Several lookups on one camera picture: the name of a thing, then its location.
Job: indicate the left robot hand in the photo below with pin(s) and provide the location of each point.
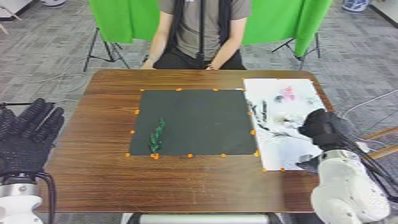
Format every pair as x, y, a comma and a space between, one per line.
27, 140

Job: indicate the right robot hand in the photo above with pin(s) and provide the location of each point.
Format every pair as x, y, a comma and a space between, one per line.
329, 128

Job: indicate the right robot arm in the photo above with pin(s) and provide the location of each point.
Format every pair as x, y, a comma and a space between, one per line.
347, 190

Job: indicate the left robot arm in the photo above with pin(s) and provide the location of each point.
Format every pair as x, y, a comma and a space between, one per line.
16, 203

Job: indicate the dark mat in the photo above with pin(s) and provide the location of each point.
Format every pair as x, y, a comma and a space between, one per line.
201, 123

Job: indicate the person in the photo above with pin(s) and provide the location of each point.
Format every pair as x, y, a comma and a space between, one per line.
205, 30

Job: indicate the white sheet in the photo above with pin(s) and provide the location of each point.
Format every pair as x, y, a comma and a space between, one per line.
285, 153

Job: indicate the pink flower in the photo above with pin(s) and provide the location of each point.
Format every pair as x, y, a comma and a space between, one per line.
288, 94

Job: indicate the green sprig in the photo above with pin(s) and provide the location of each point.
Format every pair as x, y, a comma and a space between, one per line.
157, 133

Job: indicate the black tripod stand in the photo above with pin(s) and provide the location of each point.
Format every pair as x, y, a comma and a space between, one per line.
107, 53
308, 50

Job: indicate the pale grey bar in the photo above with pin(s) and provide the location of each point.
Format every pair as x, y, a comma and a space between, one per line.
205, 219

